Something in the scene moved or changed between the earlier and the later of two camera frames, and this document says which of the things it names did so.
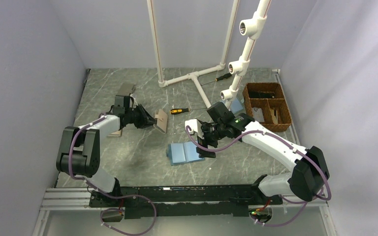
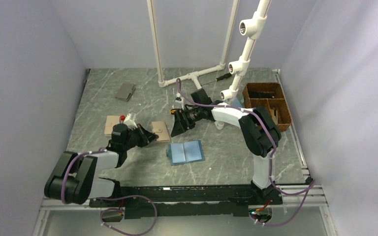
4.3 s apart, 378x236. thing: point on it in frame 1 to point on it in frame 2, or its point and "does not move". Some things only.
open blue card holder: (183, 153) does not move
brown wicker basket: (266, 103) does not move
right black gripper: (206, 142) to (182, 123)
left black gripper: (146, 120) to (150, 136)
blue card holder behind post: (236, 105) does not move
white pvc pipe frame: (163, 83) does not move
